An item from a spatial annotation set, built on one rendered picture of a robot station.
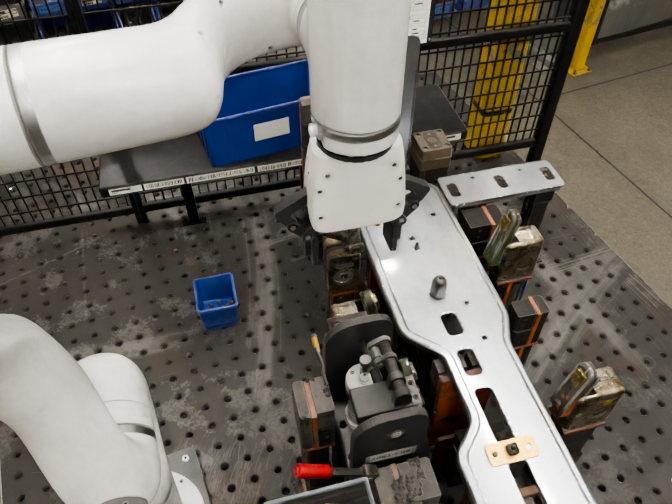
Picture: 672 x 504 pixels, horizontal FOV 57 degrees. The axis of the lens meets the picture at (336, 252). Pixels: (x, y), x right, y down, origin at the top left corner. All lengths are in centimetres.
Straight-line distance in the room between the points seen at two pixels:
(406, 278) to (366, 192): 66
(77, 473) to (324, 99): 54
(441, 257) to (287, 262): 53
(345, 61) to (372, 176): 14
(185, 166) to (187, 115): 102
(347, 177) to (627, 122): 317
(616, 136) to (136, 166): 265
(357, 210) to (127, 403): 44
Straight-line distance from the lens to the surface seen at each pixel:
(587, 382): 109
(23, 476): 151
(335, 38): 51
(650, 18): 430
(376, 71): 52
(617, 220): 307
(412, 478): 96
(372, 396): 92
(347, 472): 92
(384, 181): 61
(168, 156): 154
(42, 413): 76
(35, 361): 71
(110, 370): 92
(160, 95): 48
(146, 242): 181
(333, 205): 62
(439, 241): 134
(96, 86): 48
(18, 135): 49
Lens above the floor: 196
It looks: 48 degrees down
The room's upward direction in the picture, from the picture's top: straight up
